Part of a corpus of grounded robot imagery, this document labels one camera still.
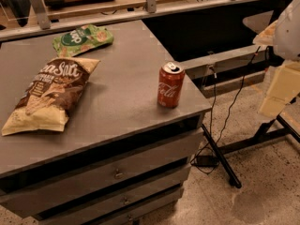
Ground green snack bag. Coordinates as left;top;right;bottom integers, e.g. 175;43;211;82
52;24;114;57

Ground black power adapter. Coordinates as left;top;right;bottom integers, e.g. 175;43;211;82
196;156;218;167

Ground grey drawer cabinet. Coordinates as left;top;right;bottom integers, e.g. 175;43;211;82
0;21;210;225

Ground black cable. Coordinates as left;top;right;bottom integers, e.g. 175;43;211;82
190;46;262;175

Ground red coke can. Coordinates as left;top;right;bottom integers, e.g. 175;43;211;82
157;61;185;108

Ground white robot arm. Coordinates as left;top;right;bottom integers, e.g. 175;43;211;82
259;0;300;119

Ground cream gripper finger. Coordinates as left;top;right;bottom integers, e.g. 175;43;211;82
258;60;300;118

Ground metal railing shelf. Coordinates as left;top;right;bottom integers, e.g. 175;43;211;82
0;0;261;42

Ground brown sea salt chip bag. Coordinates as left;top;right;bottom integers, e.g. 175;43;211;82
2;57;99;136

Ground black table leg frame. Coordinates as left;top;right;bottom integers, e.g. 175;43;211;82
202;113;300;188

